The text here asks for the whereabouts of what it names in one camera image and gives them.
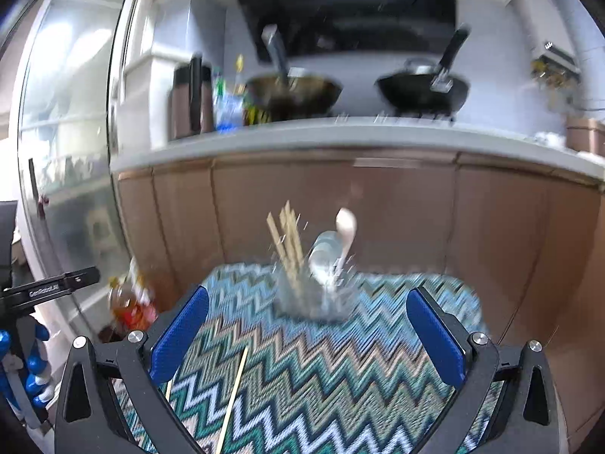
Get brown box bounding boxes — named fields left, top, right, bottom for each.
left=565, top=116, right=605, bottom=157

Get metal ladle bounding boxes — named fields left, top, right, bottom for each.
left=261, top=23, right=291, bottom=90

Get white plastic spoon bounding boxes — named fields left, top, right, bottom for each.
left=335, top=207, right=358, bottom=289

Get person's left hand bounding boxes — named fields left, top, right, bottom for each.
left=0, top=314, right=55, bottom=431

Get wall mounted pipe valves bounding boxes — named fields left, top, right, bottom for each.
left=532, top=42, right=582, bottom=90

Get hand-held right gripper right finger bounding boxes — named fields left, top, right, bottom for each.
left=405, top=286, right=565, bottom=454

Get clear plastic utensil holder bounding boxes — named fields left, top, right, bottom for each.
left=273, top=260, right=357, bottom=325

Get metal wok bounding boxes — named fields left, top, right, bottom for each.
left=246, top=73, right=343, bottom=121

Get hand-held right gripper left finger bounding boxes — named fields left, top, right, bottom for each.
left=53, top=285, right=211, bottom=454

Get light blue plastic spoon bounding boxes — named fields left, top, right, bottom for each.
left=308, top=231, right=343, bottom=291

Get black range hood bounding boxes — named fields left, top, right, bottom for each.
left=224, top=0, right=459, bottom=55

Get black handled spatula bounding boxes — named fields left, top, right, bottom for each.
left=430, top=23, right=472, bottom=93

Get zigzag patterned table mat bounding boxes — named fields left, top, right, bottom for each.
left=111, top=262, right=506, bottom=454

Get amber bottle with red label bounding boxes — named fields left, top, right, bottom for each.
left=108, top=277, right=159, bottom=341

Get green capped plastic bottle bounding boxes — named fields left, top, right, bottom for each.
left=213, top=73, right=244, bottom=133

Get brown thermos flask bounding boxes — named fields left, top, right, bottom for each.
left=171, top=57, right=213, bottom=140

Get white kitchen countertop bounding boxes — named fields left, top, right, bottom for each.
left=111, top=116, right=605, bottom=180

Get black wok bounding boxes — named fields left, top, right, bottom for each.
left=375, top=59, right=471, bottom=117

